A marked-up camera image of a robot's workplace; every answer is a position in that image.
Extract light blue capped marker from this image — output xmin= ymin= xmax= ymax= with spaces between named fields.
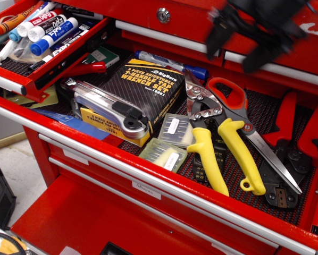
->
xmin=9 ymin=2 xmax=57 ymax=42

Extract clear drill bit case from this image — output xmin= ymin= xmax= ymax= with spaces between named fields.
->
xmin=158 ymin=113 xmax=195 ymax=148
xmin=139 ymin=138 xmax=188 ymax=173

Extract orange crayola marker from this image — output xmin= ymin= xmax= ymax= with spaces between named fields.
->
xmin=0 ymin=1 xmax=44 ymax=35

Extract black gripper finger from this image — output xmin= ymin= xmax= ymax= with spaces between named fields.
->
xmin=242 ymin=45 xmax=283 ymax=74
xmin=205 ymin=18 xmax=237 ymax=60

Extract green staples box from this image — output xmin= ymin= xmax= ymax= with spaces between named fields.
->
xmin=82 ymin=46 xmax=120 ymax=68

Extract black wire stripper tool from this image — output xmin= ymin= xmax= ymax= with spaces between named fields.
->
xmin=192 ymin=119 xmax=227 ymax=183

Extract silver cabinet lock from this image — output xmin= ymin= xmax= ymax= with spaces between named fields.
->
xmin=156 ymin=7 xmax=171 ymax=23

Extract blue capped marker in drawer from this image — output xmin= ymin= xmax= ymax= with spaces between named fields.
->
xmin=135 ymin=50 xmax=209 ymax=80

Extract blue expo marker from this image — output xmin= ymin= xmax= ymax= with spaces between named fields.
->
xmin=30 ymin=17 xmax=79 ymax=56

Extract red handled pliers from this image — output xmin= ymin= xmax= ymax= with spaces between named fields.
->
xmin=61 ymin=62 xmax=107 ymax=78

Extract red grey scissors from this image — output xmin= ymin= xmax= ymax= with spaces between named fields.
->
xmin=206 ymin=78 xmax=302 ymax=196

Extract red tool chest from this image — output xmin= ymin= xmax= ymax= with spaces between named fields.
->
xmin=0 ymin=0 xmax=318 ymax=255

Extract red handled crimping tool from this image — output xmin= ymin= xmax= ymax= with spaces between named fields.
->
xmin=260 ymin=91 xmax=318 ymax=209

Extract large open red drawer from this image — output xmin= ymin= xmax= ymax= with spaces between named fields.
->
xmin=0 ymin=40 xmax=318 ymax=254

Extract yellow handled tin snips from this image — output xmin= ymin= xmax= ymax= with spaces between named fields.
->
xmin=185 ymin=70 xmax=266 ymax=196

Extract red expo marker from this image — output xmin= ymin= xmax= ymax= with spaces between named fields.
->
xmin=16 ymin=8 xmax=64 ymax=38

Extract white label on drawer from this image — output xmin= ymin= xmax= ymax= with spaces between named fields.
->
xmin=132 ymin=181 xmax=162 ymax=200

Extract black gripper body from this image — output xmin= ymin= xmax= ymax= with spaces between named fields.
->
xmin=211 ymin=1 xmax=308 ymax=50

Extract black yellow wrench set box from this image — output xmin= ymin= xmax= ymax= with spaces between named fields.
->
xmin=81 ymin=58 xmax=185 ymax=147

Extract silver box cutter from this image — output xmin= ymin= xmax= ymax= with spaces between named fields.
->
xmin=60 ymin=78 xmax=149 ymax=139

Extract white thin pen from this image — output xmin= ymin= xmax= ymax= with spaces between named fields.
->
xmin=0 ymin=40 xmax=18 ymax=63

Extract clear drill bit case front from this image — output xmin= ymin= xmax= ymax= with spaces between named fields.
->
xmin=139 ymin=138 xmax=188 ymax=173

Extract black expo marker white cap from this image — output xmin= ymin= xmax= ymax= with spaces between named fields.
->
xmin=27 ymin=14 xmax=67 ymax=42

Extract blue card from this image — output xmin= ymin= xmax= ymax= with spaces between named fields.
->
xmin=32 ymin=108 xmax=110 ymax=140

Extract small upper red drawer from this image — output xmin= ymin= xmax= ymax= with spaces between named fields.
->
xmin=0 ymin=0 xmax=112 ymax=104

